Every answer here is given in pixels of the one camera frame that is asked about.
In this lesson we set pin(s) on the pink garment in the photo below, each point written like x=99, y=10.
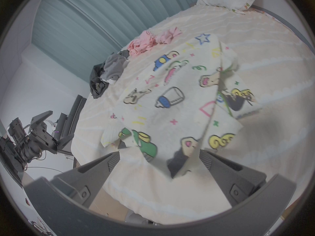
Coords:
x=145, y=42

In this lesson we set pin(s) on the bed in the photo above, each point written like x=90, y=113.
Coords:
x=270, y=95

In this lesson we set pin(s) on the white printed pyjama top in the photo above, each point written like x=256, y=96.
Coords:
x=177, y=87

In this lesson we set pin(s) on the dark chest of drawers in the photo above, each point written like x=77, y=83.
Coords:
x=77, y=114

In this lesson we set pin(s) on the blue-green curtain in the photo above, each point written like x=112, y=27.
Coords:
x=86, y=21

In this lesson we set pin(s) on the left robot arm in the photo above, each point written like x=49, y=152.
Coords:
x=12, y=154

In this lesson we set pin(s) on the pile of clothes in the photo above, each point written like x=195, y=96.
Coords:
x=113, y=65

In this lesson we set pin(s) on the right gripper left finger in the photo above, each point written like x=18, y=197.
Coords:
x=83, y=181

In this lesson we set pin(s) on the dark dressing table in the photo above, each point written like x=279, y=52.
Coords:
x=62, y=124

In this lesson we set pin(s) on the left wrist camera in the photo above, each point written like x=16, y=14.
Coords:
x=16, y=129

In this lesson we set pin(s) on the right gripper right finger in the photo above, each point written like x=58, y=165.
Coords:
x=233, y=181

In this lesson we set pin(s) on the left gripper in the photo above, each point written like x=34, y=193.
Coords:
x=41, y=141

